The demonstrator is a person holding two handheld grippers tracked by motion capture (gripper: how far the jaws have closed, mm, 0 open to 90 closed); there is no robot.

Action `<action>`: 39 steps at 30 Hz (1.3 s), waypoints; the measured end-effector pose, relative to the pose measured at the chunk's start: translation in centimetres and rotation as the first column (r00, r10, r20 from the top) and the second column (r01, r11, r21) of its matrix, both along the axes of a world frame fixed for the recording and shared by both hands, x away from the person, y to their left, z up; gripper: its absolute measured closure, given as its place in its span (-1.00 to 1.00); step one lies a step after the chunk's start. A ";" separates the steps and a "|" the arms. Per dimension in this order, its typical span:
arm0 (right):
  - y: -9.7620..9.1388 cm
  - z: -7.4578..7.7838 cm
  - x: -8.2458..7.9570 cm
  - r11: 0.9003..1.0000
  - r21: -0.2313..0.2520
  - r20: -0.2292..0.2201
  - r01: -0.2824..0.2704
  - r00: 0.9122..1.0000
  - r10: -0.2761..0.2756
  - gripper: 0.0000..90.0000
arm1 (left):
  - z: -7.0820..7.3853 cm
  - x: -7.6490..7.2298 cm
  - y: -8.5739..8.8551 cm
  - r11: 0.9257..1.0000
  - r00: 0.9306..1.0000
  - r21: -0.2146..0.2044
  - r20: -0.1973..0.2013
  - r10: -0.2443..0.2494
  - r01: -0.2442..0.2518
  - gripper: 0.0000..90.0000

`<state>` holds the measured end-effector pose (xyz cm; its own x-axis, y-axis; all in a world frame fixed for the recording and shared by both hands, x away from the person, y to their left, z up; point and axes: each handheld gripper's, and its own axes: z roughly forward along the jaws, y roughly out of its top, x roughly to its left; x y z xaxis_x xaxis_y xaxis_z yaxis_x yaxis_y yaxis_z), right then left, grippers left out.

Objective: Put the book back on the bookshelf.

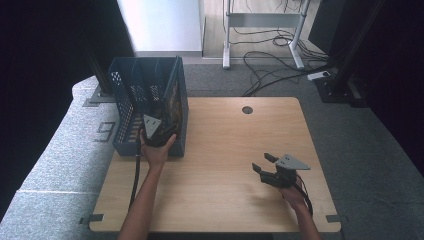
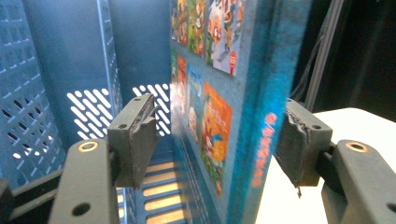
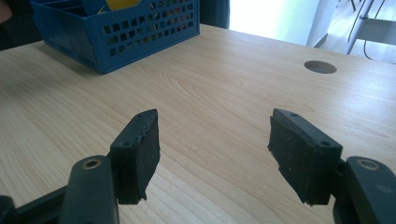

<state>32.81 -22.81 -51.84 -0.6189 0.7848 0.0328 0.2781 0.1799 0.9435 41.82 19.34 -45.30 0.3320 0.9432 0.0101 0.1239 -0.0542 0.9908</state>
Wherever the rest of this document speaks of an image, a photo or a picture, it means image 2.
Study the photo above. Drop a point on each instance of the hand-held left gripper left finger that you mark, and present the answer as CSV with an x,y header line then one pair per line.
x,y
134,143

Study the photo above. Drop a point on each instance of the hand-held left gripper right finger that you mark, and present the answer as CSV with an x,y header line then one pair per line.
x,y
302,146

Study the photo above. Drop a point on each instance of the blue monster picture book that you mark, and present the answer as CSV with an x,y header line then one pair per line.
x,y
246,93

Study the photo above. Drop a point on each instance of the blue plastic file rack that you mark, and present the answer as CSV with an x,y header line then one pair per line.
x,y
68,46

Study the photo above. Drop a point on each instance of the dark curtain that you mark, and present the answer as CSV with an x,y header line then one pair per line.
x,y
370,46

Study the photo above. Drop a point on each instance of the white metal desk frame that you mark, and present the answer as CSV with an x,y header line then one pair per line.
x,y
323,53

